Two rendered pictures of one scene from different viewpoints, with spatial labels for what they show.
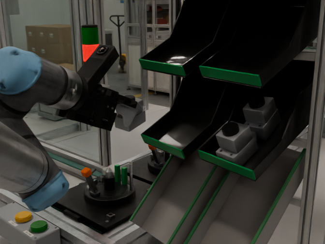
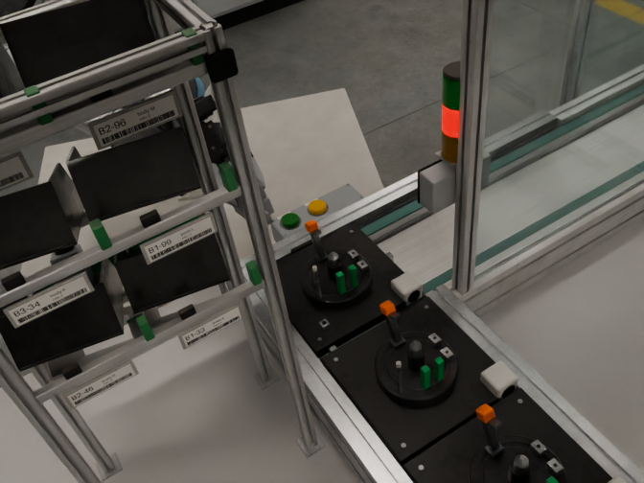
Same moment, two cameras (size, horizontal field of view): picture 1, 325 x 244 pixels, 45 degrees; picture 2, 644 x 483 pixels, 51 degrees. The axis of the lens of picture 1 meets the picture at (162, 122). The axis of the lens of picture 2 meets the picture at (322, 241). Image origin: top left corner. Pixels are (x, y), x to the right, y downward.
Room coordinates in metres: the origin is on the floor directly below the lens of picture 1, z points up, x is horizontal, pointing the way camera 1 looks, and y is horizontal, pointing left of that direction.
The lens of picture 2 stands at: (1.33, -0.66, 1.95)
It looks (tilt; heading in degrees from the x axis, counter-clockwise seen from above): 44 degrees down; 114
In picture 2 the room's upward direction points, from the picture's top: 9 degrees counter-clockwise
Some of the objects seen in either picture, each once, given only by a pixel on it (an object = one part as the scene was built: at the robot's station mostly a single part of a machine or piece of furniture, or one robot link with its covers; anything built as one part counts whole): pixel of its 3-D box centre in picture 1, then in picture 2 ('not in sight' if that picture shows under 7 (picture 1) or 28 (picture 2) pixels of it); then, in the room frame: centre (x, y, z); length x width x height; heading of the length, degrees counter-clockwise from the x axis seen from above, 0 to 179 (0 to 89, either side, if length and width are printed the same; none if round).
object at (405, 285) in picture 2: (112, 174); (406, 288); (1.13, 0.16, 0.97); 0.05 x 0.05 x 0.04; 49
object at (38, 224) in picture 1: (38, 227); (290, 221); (0.84, 0.30, 0.96); 0.04 x 0.04 x 0.02
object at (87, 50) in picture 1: (91, 52); (457, 115); (1.21, 0.21, 1.33); 0.05 x 0.05 x 0.05
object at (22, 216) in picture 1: (23, 218); (317, 208); (0.89, 0.35, 0.96); 0.04 x 0.04 x 0.02
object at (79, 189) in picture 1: (110, 197); (336, 284); (0.99, 0.15, 0.96); 0.24 x 0.24 x 0.02; 49
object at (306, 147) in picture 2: not in sight; (204, 195); (0.52, 0.47, 0.84); 0.90 x 0.70 x 0.03; 28
